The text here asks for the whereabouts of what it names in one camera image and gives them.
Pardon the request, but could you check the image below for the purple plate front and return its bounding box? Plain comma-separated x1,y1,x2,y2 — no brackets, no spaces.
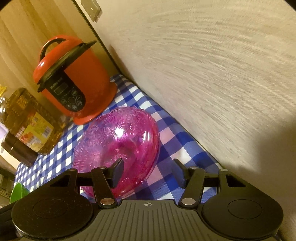
128,109,160,195

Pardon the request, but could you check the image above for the large cooking oil bottle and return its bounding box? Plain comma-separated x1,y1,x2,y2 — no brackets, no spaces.
1,86,66,155

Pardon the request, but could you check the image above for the green plastic bowl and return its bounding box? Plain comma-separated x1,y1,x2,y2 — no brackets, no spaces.
10,183,30,203

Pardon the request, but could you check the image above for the blue white checkered tablecloth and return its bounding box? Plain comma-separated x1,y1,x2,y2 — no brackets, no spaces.
14,75,221,201

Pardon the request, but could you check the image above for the dark folding rack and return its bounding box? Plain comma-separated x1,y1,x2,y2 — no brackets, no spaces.
0,168,15,208

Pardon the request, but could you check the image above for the brown metal canister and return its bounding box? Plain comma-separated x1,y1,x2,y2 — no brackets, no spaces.
1,132,38,168

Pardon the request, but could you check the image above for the red electric pressure cooker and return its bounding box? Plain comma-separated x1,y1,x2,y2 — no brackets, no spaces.
33,35,117,125

